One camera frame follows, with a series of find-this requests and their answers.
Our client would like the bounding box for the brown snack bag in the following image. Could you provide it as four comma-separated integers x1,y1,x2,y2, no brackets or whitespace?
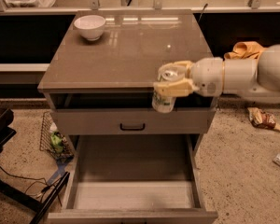
247,107,280,132

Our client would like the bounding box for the white ceramic bowl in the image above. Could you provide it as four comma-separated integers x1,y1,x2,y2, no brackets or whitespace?
74,15,106,41

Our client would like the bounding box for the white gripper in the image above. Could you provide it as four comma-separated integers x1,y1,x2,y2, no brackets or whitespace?
153,58,223,97

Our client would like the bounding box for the yellow crumpled cloth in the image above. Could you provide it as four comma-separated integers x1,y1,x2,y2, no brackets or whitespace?
224,41,265,59

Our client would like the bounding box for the grey drawer cabinet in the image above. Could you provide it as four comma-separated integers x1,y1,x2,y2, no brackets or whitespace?
38,10,216,147

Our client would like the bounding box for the top drawer with black handle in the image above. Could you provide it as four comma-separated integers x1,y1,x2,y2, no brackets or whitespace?
51,108,216,135

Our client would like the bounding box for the black chair frame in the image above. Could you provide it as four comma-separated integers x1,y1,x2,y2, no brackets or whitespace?
0,109,66,224

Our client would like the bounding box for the black cable on floor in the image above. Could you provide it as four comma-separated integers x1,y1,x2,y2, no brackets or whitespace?
0,156,63,207

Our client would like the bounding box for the green 7up soda can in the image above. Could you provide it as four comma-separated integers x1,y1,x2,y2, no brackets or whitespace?
151,69,182,114

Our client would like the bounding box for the open middle drawer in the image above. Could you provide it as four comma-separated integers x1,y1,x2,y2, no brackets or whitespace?
48,134,217,224

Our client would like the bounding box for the wire basket with items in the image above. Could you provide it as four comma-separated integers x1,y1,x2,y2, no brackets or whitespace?
39,112,74,162

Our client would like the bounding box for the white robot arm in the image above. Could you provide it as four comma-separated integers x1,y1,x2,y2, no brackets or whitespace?
154,45,280,104

